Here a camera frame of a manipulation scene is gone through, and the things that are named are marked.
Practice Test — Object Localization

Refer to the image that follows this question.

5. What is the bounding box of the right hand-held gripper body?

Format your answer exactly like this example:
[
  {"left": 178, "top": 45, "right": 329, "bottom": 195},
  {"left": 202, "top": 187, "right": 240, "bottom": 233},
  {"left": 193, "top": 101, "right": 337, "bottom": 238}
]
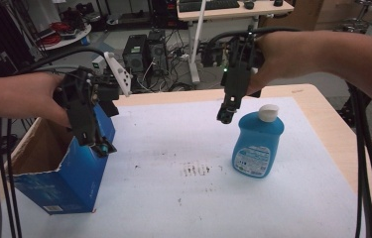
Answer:
[{"left": 201, "top": 30, "right": 265, "bottom": 111}]

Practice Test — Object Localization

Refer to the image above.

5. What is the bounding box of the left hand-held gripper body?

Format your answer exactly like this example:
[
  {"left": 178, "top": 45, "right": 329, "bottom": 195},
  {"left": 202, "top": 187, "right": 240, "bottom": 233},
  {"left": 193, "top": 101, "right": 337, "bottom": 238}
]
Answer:
[{"left": 53, "top": 51, "right": 134, "bottom": 147}]

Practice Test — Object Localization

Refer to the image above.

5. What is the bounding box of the blue cardboard box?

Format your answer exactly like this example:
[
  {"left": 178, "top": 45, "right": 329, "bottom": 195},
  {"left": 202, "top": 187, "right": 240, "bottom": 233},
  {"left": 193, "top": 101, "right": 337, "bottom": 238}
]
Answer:
[{"left": 6, "top": 102, "right": 117, "bottom": 216}]

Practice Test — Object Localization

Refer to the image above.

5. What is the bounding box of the blue bottle with white cap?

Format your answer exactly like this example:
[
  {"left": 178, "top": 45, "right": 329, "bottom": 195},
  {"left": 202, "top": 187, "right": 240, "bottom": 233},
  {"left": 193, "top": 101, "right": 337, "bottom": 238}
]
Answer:
[{"left": 230, "top": 103, "right": 286, "bottom": 180}]

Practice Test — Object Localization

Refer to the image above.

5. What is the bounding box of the person's right hand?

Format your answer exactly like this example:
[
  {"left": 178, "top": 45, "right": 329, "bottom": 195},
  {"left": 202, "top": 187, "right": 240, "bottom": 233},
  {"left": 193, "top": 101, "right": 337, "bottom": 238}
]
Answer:
[{"left": 245, "top": 31, "right": 295, "bottom": 97}]

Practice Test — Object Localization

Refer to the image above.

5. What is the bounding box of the person's left hand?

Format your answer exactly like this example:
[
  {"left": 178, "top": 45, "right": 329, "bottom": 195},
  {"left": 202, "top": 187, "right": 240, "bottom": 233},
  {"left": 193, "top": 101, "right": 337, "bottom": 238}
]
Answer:
[{"left": 24, "top": 71, "right": 76, "bottom": 129}]

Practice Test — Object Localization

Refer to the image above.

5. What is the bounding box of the small white device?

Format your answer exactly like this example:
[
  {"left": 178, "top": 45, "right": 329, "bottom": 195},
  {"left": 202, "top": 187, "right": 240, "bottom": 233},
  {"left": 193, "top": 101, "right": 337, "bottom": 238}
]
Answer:
[{"left": 91, "top": 55, "right": 110, "bottom": 75}]

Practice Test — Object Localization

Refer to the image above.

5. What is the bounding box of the round white table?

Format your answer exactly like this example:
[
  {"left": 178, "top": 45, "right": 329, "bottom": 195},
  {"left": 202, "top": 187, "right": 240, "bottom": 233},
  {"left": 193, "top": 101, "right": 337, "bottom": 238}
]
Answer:
[{"left": 40, "top": 21, "right": 93, "bottom": 52}]

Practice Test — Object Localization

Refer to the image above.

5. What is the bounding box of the wooden desk with white legs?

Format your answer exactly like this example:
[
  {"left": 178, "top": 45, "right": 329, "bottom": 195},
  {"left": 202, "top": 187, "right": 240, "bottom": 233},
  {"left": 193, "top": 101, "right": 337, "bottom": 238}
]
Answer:
[{"left": 175, "top": 0, "right": 295, "bottom": 85}]

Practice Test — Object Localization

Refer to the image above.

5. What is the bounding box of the white table mat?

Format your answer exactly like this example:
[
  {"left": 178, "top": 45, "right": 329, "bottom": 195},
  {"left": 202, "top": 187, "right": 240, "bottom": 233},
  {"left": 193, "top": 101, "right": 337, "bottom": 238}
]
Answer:
[{"left": 0, "top": 96, "right": 360, "bottom": 238}]

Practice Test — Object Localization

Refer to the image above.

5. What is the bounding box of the black computer tower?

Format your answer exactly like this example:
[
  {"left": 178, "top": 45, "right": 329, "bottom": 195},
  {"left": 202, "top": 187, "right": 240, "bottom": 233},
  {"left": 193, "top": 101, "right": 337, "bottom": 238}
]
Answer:
[
  {"left": 121, "top": 33, "right": 149, "bottom": 74},
  {"left": 146, "top": 29, "right": 170, "bottom": 76}
]

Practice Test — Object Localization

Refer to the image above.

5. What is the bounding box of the black keyboard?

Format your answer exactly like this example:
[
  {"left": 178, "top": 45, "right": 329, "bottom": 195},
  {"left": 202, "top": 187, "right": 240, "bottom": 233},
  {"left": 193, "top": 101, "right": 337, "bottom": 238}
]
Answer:
[{"left": 179, "top": 0, "right": 241, "bottom": 13}]

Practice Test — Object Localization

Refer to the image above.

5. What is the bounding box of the wooden table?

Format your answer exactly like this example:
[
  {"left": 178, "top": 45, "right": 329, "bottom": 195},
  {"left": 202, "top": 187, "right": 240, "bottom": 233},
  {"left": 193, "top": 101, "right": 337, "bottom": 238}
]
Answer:
[{"left": 0, "top": 83, "right": 372, "bottom": 238}]

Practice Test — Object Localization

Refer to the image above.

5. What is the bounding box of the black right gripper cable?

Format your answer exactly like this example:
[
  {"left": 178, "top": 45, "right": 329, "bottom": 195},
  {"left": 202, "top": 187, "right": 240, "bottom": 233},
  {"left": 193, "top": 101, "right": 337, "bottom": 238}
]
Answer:
[{"left": 205, "top": 25, "right": 302, "bottom": 51}]

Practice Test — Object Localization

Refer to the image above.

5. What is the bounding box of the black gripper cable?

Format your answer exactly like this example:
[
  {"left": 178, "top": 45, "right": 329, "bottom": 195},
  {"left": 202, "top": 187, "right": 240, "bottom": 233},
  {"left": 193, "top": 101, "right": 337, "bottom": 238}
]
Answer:
[
  {"left": 14, "top": 46, "right": 106, "bottom": 76},
  {"left": 205, "top": 25, "right": 302, "bottom": 51}
]

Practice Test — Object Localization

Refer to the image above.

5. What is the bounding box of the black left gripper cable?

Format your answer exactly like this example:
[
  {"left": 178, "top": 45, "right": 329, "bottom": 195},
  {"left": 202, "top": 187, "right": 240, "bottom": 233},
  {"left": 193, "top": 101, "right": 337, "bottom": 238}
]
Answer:
[{"left": 14, "top": 46, "right": 106, "bottom": 76}]

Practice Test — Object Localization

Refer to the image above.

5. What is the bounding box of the red cable coil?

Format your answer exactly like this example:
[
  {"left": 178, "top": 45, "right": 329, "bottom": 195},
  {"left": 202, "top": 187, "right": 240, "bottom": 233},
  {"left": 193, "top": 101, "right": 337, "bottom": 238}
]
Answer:
[{"left": 36, "top": 21, "right": 72, "bottom": 48}]

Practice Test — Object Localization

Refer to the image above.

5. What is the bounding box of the tangle of floor cables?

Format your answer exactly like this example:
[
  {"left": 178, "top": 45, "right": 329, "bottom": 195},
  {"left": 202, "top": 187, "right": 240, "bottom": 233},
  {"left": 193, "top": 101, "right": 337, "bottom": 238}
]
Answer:
[{"left": 132, "top": 28, "right": 204, "bottom": 93}]

